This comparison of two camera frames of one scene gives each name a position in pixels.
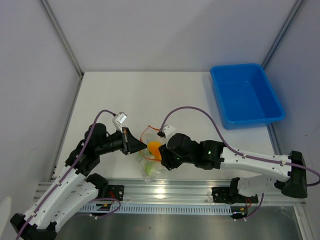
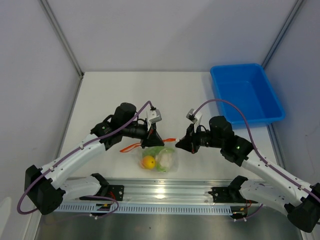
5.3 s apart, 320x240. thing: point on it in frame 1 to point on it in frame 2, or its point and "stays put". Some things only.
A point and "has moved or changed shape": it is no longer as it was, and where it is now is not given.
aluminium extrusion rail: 173,192 stays put
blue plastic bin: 245,97 stays put
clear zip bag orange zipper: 150,161 has moved or changed shape
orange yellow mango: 153,147 to 149,162
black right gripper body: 172,160 to 204,138
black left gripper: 130,144 to 153,139
